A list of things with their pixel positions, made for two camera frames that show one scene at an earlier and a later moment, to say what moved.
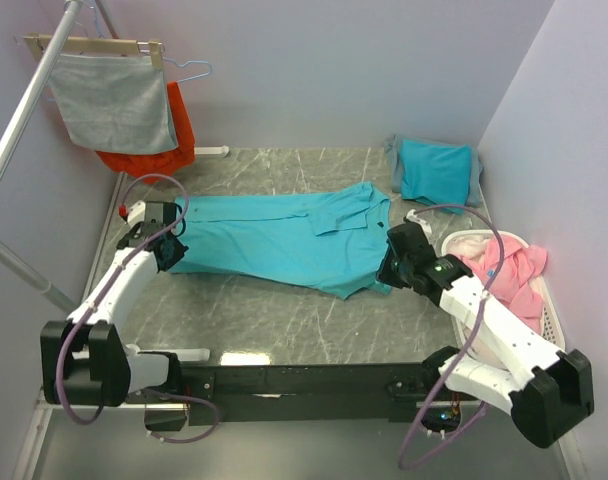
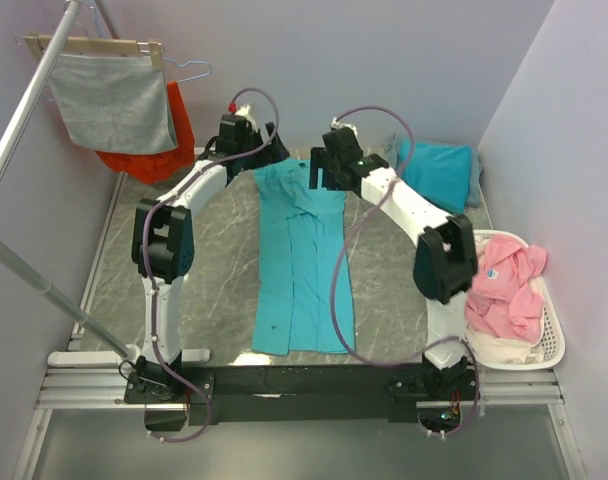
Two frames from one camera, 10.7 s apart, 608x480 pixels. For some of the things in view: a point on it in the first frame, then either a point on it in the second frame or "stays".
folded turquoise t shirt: x=437 y=172 stays
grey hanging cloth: x=117 y=104 stays
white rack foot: x=212 y=150 stays
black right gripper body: x=394 y=270 → x=332 y=168
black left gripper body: x=178 y=252 → x=254 y=142
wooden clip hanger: x=37 y=43 stays
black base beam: x=301 y=393 stays
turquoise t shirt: x=329 y=238 → x=304 y=301
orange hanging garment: x=165 y=162 stays
